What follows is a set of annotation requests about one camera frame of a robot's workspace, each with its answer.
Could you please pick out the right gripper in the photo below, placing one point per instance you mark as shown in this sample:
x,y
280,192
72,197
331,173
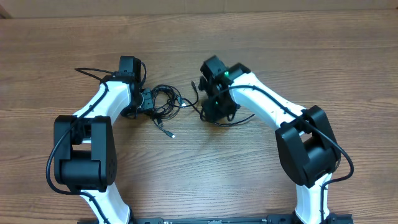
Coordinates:
x,y
204,86

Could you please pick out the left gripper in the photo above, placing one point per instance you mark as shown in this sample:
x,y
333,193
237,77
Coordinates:
x,y
148,104

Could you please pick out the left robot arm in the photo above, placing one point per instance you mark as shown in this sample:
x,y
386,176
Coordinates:
x,y
83,160

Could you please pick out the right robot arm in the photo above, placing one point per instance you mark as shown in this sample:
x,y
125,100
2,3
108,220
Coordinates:
x,y
305,140

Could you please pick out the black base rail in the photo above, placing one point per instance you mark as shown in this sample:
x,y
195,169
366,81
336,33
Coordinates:
x,y
270,219

